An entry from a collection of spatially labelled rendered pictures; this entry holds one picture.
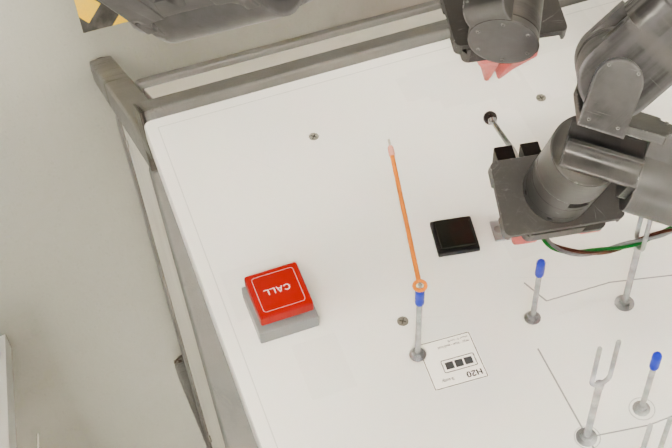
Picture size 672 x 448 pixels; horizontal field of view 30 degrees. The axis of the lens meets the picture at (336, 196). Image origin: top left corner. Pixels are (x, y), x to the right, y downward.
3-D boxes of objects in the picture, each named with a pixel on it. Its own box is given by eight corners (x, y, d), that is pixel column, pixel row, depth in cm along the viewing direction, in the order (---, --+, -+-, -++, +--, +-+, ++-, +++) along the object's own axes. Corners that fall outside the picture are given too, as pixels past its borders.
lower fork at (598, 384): (580, 450, 105) (603, 357, 94) (570, 432, 106) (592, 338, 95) (602, 442, 105) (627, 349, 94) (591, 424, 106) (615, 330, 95)
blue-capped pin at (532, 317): (538, 310, 114) (547, 252, 107) (542, 323, 113) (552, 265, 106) (522, 312, 114) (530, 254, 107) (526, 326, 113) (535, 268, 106)
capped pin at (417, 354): (419, 344, 112) (422, 272, 104) (429, 356, 111) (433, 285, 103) (405, 352, 111) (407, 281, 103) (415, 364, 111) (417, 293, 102)
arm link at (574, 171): (564, 99, 93) (545, 169, 91) (653, 127, 93) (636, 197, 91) (544, 130, 100) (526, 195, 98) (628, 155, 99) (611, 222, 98)
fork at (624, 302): (611, 296, 115) (635, 196, 104) (630, 293, 115) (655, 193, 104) (618, 313, 113) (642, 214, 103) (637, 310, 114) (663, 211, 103)
